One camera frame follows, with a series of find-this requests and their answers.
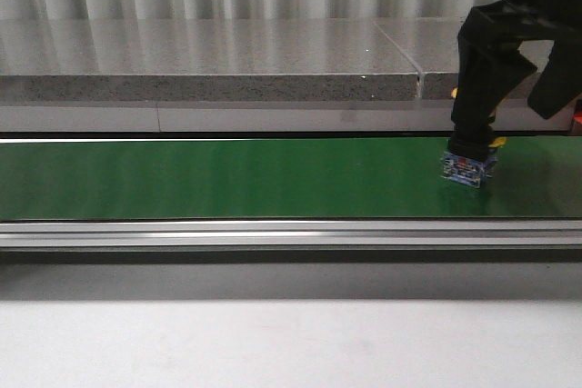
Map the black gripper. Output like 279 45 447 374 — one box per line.
448 0 581 160

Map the yellow mushroom push button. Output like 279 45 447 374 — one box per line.
442 110 507 188

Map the orange red object at edge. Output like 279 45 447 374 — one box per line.
570 99 582 136

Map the grey stone slab right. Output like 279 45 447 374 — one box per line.
375 15 582 102

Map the grey stone slab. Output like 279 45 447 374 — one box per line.
1 19 417 103
375 15 582 102

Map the green conveyor belt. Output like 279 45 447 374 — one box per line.
1 136 581 221

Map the grey stone slab left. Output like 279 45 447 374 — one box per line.
1 19 417 103

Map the aluminium conveyor side rail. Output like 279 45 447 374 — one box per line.
1 218 581 250

